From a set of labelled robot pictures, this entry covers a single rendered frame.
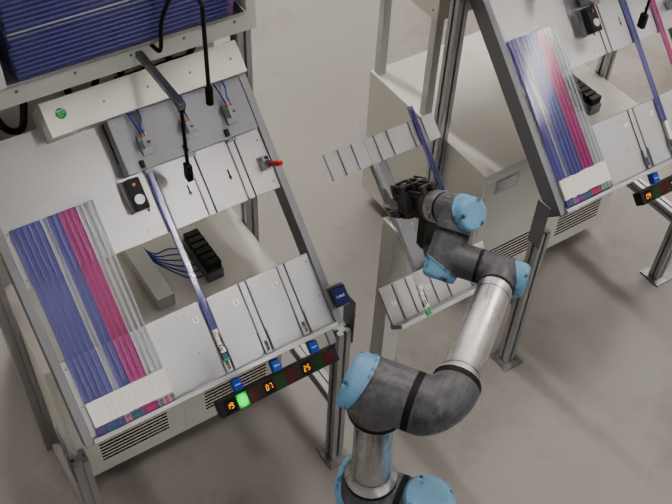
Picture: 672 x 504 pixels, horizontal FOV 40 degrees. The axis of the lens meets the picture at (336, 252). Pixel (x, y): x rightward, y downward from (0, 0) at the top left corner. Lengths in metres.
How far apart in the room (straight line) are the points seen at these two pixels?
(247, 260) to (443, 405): 1.10
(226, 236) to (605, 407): 1.40
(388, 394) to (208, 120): 0.87
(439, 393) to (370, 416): 0.14
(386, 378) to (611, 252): 2.13
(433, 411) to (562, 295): 1.88
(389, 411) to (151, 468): 1.42
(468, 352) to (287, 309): 0.68
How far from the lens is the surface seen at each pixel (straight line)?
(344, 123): 4.08
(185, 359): 2.25
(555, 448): 3.11
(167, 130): 2.21
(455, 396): 1.71
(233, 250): 2.68
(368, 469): 1.95
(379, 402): 1.70
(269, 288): 2.31
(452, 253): 1.97
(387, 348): 2.89
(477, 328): 1.83
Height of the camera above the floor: 2.58
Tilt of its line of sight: 47 degrees down
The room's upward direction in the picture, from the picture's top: 3 degrees clockwise
